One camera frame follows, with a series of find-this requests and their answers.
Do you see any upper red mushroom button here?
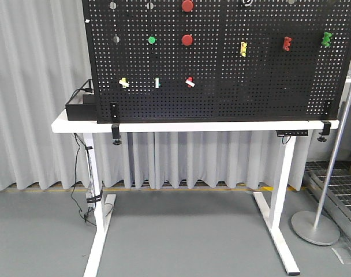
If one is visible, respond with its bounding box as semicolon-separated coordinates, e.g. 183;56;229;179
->
181;0;194;13

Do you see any metal grate platform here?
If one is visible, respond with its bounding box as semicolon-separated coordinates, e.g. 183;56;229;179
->
303;161;351;244

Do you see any black box on desk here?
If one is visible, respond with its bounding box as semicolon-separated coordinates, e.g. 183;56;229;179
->
65;93;97;121

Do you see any lower red mushroom button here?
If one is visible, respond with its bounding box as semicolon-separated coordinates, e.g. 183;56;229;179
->
181;34;193;46

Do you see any desk height control panel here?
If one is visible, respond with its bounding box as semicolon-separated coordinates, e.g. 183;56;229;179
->
276;130;308;137

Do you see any green round indicator button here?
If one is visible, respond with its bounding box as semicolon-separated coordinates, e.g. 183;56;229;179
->
148;36;156;44

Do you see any white standing desk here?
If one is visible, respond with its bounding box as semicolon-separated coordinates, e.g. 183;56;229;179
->
51;111;339;276

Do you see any black perforated pegboard panel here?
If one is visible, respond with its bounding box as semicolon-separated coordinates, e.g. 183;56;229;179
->
83;1;351;123

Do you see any black hanging power cable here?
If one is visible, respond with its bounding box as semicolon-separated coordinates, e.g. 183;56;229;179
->
70;133;115;226

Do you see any green-white toggle switch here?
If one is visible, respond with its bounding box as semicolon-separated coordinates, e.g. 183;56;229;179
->
155;77;160;89

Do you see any grey floor stand pole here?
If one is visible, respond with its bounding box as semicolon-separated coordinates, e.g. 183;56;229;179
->
291;84;351;246

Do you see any black clamp bracket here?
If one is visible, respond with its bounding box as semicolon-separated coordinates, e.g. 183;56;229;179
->
110;102;121;145
317;100;333;143

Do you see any grey curtain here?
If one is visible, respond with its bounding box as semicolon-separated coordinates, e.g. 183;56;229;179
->
0;0;308;192

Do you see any yellow toggle switch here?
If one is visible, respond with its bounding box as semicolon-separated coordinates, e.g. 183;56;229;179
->
119;77;129;88

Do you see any red mushroom button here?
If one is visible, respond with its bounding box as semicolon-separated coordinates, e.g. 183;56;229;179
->
181;34;193;46
181;0;194;13

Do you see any red toggle switch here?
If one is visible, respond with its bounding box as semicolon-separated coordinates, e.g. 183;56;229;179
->
185;77;195;88

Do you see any left black clamp bracket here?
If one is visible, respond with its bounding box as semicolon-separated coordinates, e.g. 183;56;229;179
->
110;102;121;145

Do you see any right black clamp bracket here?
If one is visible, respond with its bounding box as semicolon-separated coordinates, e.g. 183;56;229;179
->
317;100;333;143

